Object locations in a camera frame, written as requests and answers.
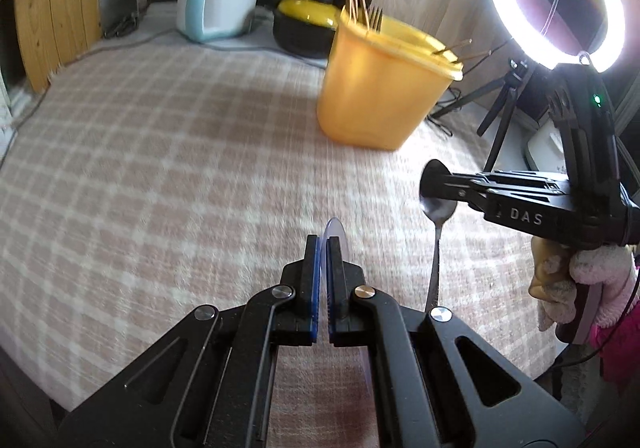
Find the grey power cable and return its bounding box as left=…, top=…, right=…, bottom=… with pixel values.
left=0, top=25, right=182, bottom=165

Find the black pot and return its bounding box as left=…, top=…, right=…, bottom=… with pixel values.
left=272, top=8, right=337, bottom=60

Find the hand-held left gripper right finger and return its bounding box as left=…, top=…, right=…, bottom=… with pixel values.
left=326, top=237, right=585, bottom=448

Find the white box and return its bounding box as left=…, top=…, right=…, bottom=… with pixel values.
left=524, top=127, right=572, bottom=175

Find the white ring light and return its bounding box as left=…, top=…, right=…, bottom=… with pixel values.
left=487, top=0, right=629, bottom=75

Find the black tripod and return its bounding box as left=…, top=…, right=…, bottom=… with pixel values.
left=430, top=57, right=532, bottom=170

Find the person's right hand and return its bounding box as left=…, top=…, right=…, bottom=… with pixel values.
left=530, top=234, right=637, bottom=345

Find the yellow plastic container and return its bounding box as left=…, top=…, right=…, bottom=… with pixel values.
left=316, top=6, right=465, bottom=152

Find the metal spoon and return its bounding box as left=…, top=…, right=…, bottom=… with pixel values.
left=420, top=195, right=458, bottom=315

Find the yellow pot lid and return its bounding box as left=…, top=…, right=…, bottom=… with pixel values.
left=277, top=0, right=342, bottom=30

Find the plaid tablecloth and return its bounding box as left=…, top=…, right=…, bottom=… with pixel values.
left=0, top=3, right=566, bottom=448

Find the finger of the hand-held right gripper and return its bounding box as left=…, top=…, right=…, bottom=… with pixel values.
left=421, top=159, right=571, bottom=210

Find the person's right forearm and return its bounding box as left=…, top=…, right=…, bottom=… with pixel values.
left=589, top=313, right=640, bottom=385

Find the brown wooden board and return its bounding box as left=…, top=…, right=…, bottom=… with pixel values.
left=12, top=0, right=112, bottom=95

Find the translucent purple plastic spoon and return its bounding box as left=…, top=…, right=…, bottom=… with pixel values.
left=321, top=217, right=376, bottom=429

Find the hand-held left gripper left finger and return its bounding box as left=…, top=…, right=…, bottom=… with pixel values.
left=57, top=234, right=322, bottom=448

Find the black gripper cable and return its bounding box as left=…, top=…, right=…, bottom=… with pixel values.
left=550, top=253, right=640, bottom=370

